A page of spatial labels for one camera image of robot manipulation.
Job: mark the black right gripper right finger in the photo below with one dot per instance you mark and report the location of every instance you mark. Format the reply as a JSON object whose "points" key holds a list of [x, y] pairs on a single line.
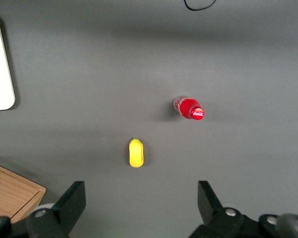
{"points": [[213, 213]]}

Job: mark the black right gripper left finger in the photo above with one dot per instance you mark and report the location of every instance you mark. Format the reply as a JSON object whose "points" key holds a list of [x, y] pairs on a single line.
{"points": [[69, 205]]}

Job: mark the white rectangular tray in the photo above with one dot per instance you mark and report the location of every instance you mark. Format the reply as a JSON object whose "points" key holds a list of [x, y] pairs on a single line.
{"points": [[0, 74]]}

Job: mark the wooden two-drawer cabinet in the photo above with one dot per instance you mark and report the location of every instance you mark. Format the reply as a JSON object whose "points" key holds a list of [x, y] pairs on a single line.
{"points": [[12, 193]]}

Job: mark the yellow lemon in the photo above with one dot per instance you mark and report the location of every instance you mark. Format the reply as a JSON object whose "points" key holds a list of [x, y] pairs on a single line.
{"points": [[136, 153]]}

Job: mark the red cola bottle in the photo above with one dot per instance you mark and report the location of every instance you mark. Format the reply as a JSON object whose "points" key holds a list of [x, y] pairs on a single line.
{"points": [[188, 109]]}

